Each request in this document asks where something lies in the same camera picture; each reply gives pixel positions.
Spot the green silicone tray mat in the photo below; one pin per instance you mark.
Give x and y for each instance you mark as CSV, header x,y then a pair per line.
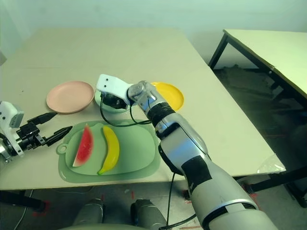
x,y
139,148

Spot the pink round plate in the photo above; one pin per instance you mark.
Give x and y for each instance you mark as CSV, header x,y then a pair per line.
x,y
69,95

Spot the clear plastic bag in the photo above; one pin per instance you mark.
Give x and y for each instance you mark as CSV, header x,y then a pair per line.
x,y
271,166

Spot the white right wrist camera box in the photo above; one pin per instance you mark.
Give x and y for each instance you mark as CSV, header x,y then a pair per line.
x,y
110,83

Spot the grey right robot foot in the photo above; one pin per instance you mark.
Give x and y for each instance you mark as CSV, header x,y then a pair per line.
x,y
148,213

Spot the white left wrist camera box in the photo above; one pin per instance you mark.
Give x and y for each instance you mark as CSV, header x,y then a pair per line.
x,y
7,115

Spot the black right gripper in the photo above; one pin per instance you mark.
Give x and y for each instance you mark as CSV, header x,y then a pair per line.
x,y
114,101

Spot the black table frame leg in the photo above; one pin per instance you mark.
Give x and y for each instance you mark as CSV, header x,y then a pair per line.
x,y
21,200
268,180

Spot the yellow banana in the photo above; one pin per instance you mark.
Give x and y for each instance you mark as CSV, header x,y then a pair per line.
x,y
112,148

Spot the beige side table black legs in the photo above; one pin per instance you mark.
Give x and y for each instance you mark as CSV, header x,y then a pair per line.
x,y
275,48

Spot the red watermelon slice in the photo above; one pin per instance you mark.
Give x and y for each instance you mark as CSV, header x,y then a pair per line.
x,y
84,148

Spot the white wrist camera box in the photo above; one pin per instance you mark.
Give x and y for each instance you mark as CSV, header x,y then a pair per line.
x,y
110,83
7,115

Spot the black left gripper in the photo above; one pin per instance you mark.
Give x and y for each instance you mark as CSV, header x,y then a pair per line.
x,y
28,136

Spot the grey left robot foot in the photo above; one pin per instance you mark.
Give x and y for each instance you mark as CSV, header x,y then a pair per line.
x,y
90,212

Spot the grey robot foot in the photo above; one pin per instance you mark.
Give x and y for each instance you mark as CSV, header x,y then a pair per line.
x,y
90,212
148,213

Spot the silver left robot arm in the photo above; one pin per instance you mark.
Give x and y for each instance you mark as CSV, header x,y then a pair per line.
x,y
3,149

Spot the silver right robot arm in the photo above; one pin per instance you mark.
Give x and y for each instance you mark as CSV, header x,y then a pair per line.
x,y
182,148

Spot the mint green round plate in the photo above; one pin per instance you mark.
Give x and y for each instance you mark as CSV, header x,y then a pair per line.
x,y
98,99

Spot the yellow round plate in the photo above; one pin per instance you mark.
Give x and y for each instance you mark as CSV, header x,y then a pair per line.
x,y
172,95

